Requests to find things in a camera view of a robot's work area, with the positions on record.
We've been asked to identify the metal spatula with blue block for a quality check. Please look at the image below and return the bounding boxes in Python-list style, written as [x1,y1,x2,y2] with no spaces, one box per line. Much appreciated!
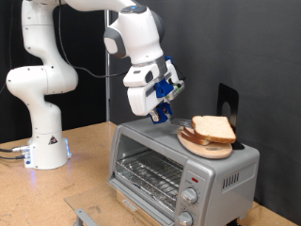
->
[150,102,193,128]

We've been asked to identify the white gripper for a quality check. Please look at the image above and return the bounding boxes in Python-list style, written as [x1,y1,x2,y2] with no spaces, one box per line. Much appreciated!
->
[126,59,181,124]

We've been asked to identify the wooden cutting board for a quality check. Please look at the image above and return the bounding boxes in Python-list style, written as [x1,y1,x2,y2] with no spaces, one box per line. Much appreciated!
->
[177,126,233,160]

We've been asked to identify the black base cable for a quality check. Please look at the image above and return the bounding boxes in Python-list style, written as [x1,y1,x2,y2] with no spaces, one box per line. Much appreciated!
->
[0,153,28,161]
[0,144,31,154]

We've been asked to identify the black metal bookend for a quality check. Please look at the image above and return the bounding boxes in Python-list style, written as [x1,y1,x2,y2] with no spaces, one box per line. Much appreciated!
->
[215,83,246,151]

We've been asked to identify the wire oven rack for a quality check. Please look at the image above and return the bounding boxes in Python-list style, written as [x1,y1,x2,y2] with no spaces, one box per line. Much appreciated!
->
[116,150,184,202]

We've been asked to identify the wooden box under oven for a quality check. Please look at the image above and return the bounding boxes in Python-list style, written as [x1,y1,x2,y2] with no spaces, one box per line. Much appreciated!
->
[116,190,166,226]

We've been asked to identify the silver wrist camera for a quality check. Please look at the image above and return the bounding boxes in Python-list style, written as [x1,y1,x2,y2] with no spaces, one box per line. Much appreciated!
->
[168,79,186,99]

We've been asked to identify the glass oven door with handle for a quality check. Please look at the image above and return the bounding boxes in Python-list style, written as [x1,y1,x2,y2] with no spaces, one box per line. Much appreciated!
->
[64,178,177,226]

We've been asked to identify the silver toaster oven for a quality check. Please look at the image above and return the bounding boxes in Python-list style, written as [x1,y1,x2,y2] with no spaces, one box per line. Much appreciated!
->
[107,113,261,226]

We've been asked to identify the silver oven knob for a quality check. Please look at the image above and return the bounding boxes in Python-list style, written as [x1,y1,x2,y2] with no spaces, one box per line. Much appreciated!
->
[181,187,198,205]
[176,211,194,226]

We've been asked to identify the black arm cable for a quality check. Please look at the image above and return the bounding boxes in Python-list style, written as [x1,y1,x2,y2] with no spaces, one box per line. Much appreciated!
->
[57,0,186,81]

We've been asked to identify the vertical metal pole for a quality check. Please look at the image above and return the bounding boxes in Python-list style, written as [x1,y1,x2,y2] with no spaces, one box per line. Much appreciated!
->
[104,8,112,122]

